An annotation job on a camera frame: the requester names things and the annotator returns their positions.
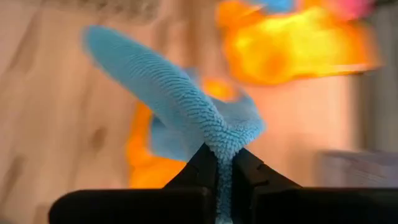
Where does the blue microfiber towel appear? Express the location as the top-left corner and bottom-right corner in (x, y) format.
(254, 0), (296, 13)
(82, 24), (267, 224)

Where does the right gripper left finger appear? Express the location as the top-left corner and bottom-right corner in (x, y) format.
(48, 142), (218, 224)

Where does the orange microfiber towel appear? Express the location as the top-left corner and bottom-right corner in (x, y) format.
(216, 0), (382, 86)
(126, 76), (240, 190)

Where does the pink microfiber towel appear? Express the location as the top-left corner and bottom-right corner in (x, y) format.
(323, 0), (377, 21)

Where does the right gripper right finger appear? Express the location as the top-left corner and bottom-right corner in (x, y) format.
(231, 147), (398, 224)

